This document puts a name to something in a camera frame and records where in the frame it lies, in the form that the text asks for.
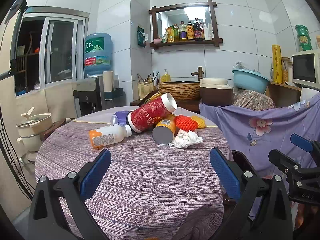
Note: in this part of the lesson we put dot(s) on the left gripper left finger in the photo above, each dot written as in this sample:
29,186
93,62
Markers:
47,219

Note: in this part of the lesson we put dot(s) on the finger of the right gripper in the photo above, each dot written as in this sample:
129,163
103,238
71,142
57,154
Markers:
285,162
307,145

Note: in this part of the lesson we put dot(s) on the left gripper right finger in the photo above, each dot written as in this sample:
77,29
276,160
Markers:
262,209

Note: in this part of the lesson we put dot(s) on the yellow foam fruit net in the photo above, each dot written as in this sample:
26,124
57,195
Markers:
201,122

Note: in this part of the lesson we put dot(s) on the white tissue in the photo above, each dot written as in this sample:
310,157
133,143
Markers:
185,139

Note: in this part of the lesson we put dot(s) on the white orange drink bottle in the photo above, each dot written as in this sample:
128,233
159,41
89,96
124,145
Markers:
109,135

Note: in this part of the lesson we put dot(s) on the orange foam fruit net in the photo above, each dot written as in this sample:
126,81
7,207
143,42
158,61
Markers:
186,123

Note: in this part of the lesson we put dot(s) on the yellow chip can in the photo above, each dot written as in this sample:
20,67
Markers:
164,131

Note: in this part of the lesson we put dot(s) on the purple tissue package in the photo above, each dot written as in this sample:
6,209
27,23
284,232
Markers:
120,118

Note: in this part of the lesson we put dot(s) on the red cylindrical canister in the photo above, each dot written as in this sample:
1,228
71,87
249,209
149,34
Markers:
151,113

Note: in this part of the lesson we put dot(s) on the dark snack bag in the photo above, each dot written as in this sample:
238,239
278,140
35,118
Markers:
153,97

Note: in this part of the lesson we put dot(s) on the black trash bin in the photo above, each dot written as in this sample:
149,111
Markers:
241,160

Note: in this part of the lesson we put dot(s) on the purple floral cloth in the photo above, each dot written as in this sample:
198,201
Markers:
256,133

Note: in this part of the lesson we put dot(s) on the wooden counter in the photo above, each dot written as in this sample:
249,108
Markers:
283,95

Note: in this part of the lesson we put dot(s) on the paisley patterned cloth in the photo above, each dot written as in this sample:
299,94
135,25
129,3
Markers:
252,100

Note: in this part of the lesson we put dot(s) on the white microwave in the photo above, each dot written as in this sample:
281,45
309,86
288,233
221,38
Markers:
305,66

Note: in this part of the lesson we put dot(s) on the yellow roll package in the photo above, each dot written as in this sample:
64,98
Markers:
277,63

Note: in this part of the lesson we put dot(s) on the cream cooking pot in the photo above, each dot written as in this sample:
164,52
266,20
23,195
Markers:
32,127

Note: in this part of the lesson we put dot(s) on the light blue basin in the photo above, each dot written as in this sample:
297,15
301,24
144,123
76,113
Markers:
250,80

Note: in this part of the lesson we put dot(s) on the purple striped tablecloth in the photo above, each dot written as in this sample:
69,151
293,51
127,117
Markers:
149,190

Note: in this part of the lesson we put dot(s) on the brown white rice cooker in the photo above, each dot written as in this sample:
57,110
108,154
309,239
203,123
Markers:
216,91

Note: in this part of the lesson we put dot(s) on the green stacked cups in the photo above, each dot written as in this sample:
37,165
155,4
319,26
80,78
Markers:
304,39

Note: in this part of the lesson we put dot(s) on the water dispenser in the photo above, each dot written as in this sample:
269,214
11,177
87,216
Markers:
89,93

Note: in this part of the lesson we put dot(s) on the wooden faucet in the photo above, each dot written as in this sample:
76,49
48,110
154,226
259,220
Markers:
199,73

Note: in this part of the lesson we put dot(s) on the woven basket sink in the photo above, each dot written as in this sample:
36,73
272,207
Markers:
181,90

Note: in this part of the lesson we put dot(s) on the dark soy sauce bottle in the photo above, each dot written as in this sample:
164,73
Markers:
198,30

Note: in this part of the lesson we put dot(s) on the yellow soap bottle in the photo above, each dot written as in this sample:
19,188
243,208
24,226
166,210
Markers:
165,77

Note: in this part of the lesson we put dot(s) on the beige utensil holder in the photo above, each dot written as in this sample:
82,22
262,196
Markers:
144,88

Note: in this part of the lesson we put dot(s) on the blue water jug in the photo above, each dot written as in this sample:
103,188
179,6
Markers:
97,53

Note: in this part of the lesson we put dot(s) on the wooden framed mirror shelf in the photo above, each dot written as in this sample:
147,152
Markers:
172,25

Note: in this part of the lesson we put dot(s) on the window frame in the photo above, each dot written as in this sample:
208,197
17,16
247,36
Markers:
50,48

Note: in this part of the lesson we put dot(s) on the green wall tissue pouch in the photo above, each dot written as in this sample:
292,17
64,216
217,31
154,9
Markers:
142,37

